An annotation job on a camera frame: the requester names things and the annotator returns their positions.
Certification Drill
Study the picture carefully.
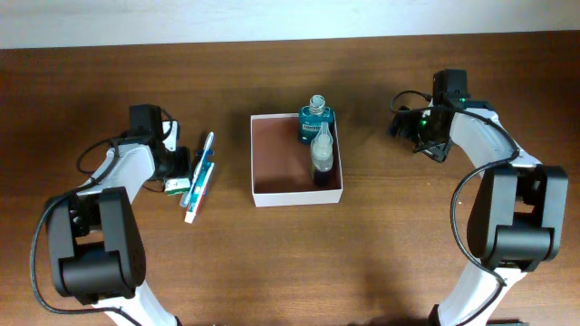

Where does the clear pump soap bottle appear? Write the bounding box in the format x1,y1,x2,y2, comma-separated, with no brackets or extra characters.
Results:
310,122,334,187

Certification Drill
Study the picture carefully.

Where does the left black cable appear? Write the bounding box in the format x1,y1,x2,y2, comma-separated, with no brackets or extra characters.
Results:
29,108,180,326

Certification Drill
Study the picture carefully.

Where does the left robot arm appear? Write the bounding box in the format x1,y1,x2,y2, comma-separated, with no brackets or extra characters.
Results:
37,104,192,325

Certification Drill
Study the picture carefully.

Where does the green toothpaste box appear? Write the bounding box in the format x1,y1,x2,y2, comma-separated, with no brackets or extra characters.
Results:
181,161,215,224

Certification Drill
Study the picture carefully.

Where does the blue white toothbrush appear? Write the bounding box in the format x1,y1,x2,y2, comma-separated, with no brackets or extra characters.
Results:
190,131,215,185

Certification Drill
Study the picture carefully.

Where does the right black cable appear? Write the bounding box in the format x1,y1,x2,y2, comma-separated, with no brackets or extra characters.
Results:
390,90,521,326

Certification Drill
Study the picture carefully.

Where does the black cable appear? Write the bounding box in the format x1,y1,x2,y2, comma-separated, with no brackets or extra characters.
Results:
29,108,180,326
390,90,521,326

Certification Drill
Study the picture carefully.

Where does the green white soap packet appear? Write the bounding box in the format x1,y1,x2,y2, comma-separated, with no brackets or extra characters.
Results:
164,177,191,196

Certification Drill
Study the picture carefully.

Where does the blue mouthwash bottle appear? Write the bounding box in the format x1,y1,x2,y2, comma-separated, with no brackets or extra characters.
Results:
298,94,335,145

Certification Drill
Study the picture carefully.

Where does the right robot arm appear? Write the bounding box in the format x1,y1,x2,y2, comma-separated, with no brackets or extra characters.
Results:
389,69,568,326

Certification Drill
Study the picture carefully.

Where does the white cardboard box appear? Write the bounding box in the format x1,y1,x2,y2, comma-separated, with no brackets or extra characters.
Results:
250,113,343,207

